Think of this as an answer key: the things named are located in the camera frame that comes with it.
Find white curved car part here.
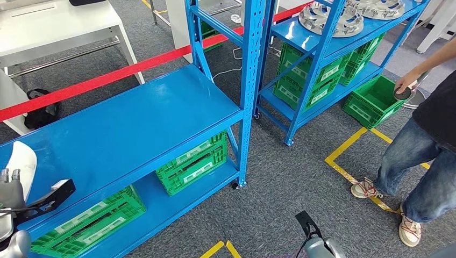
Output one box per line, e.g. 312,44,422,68
5,141,38,204

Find silver round stand base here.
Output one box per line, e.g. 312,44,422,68
402,71,432,110

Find open green plastic crate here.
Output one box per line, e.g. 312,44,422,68
341,74,411,130

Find small blue metal shelf rack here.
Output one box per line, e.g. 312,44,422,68
253,0,432,147

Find white power cable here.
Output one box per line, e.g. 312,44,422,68
212,46,282,80

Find white table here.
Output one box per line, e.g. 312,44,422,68
0,0,146,85

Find black bag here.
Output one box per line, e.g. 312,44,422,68
23,88,61,130

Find white cabinet panel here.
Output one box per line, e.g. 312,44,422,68
165,0,195,64

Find yellow floor tape square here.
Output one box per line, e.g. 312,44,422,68
324,126,431,215

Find red barrier belt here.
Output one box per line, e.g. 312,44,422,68
0,1,314,123

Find white tables with white legs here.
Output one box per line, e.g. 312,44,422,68
416,0,456,54

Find person's right hand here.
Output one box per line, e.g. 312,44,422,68
394,70,418,96

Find silver wheel cover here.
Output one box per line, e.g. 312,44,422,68
297,1,365,38
347,0,406,20

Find white furniture side panel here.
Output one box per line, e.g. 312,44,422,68
0,69,33,136

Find chrome metal leg frame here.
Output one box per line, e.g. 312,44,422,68
148,0,243,27

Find black round handheld device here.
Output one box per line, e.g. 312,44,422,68
393,86,412,102

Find yellow floor tape strip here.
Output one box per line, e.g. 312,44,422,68
141,0,168,15

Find person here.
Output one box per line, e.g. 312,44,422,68
350,37,456,248

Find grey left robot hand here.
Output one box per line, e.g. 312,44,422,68
0,168,26,214

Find large blue metal shelf rack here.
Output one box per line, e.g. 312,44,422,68
0,0,266,258

